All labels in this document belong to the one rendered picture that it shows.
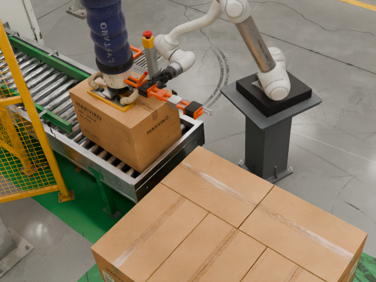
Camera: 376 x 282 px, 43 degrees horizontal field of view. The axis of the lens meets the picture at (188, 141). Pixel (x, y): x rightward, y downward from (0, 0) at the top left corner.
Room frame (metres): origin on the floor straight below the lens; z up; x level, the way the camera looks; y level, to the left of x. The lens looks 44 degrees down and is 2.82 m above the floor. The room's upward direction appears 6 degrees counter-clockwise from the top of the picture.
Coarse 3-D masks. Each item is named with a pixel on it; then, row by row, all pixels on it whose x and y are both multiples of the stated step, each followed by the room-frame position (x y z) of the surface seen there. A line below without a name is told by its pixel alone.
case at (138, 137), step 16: (96, 80) 2.57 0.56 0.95; (80, 96) 2.42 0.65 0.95; (128, 96) 2.36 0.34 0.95; (80, 112) 2.44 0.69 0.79; (96, 112) 2.30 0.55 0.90; (112, 112) 2.22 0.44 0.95; (128, 112) 2.21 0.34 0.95; (144, 112) 2.19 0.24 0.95; (160, 112) 2.23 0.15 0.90; (176, 112) 2.32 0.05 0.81; (96, 128) 2.34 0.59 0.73; (112, 128) 2.20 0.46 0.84; (128, 128) 2.08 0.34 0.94; (144, 128) 2.13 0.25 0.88; (160, 128) 2.21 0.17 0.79; (176, 128) 2.31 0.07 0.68; (112, 144) 2.23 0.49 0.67; (128, 144) 2.11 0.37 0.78; (144, 144) 2.11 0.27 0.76; (160, 144) 2.20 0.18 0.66; (128, 160) 2.14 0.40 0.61; (144, 160) 2.10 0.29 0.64
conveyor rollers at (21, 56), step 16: (0, 48) 3.80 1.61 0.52; (16, 48) 3.73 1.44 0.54; (0, 64) 3.49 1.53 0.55; (32, 64) 3.44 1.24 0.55; (48, 64) 3.42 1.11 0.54; (0, 80) 3.27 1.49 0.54; (32, 80) 3.21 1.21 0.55; (48, 80) 3.19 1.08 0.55; (64, 80) 3.18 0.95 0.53; (48, 96) 2.97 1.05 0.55; (64, 96) 2.96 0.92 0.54; (64, 112) 2.75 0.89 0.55; (80, 128) 2.59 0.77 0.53; (80, 144) 2.39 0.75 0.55; (96, 144) 2.37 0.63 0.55; (112, 160) 2.21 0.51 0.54
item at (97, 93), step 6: (90, 90) 2.44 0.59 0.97; (96, 90) 2.43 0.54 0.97; (102, 90) 2.40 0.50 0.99; (96, 96) 2.38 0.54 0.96; (102, 96) 2.36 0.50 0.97; (114, 96) 2.35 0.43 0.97; (120, 96) 2.34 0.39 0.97; (108, 102) 2.31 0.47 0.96; (114, 102) 2.29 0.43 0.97; (132, 102) 2.28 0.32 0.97; (120, 108) 2.24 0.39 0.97; (126, 108) 2.23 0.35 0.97
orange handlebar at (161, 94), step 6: (132, 48) 2.69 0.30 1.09; (138, 54) 2.62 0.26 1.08; (132, 78) 2.36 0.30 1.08; (132, 84) 2.30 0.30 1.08; (156, 90) 2.23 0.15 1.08; (162, 90) 2.21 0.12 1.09; (156, 96) 2.17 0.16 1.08; (162, 96) 2.16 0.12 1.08; (168, 96) 2.16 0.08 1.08; (186, 102) 2.08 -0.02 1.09; (180, 108) 2.05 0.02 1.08; (198, 114) 1.97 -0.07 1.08
